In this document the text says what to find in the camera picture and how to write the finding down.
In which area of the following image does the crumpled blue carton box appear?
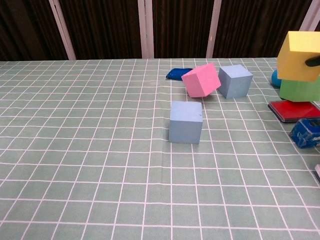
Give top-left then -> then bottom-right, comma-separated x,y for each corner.
288,118 -> 320,149

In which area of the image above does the green foam cube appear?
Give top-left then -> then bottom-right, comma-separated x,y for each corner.
278,74 -> 320,103

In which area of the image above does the pink foam cube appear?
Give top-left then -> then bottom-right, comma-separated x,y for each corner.
181,62 -> 222,99

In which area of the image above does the light blue cube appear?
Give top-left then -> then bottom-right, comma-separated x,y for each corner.
217,64 -> 254,99
168,100 -> 203,145

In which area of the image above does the red ink pad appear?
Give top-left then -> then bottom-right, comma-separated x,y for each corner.
267,99 -> 320,123

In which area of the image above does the yellow foam cube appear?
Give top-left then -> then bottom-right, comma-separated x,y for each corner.
276,30 -> 320,83

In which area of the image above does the dark blue plastic pouch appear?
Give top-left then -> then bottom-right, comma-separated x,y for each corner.
165,67 -> 195,82

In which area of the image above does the green checked tablecloth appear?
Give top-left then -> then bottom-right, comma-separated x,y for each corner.
0,56 -> 320,240

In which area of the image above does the blue ball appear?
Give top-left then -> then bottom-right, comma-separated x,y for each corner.
271,69 -> 282,88

